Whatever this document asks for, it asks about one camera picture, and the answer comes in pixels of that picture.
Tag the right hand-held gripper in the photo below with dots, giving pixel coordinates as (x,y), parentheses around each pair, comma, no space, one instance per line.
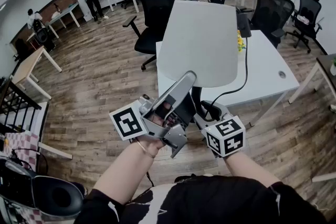
(225,139)

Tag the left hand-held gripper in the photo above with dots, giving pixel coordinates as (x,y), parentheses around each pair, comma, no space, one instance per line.
(128,123)

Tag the white table lamp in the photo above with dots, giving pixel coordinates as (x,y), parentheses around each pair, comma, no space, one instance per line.
(199,42)

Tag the person's left forearm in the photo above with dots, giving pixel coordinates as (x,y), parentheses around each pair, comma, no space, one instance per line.
(126,173)

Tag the person's right forearm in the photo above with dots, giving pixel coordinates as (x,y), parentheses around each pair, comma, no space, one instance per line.
(249,168)

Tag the person's left hand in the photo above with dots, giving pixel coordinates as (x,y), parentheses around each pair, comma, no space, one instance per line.
(153,144)

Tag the yellow sunflower pot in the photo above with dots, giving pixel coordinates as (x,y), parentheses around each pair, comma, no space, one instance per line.
(241,43)

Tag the person's black white top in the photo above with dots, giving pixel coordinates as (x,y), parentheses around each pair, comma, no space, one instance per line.
(210,202)

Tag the white power strip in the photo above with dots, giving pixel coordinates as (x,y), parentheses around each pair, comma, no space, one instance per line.
(333,108)

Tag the green plant white pot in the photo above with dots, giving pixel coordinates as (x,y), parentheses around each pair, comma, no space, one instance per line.
(333,69)

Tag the white crumpled cloth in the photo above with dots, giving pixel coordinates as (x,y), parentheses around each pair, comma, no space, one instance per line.
(303,19)

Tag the white side table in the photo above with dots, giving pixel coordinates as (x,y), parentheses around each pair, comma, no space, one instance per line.
(43,118)

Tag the black padded headset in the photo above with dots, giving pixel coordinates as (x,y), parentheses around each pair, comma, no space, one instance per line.
(60,196)

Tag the black metal rack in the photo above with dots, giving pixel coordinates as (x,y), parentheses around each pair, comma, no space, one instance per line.
(25,93)

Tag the pink checkered cloth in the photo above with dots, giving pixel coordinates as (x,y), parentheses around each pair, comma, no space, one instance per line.
(25,143)

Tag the white frame long table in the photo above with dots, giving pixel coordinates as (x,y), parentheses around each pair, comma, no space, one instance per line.
(67,9)

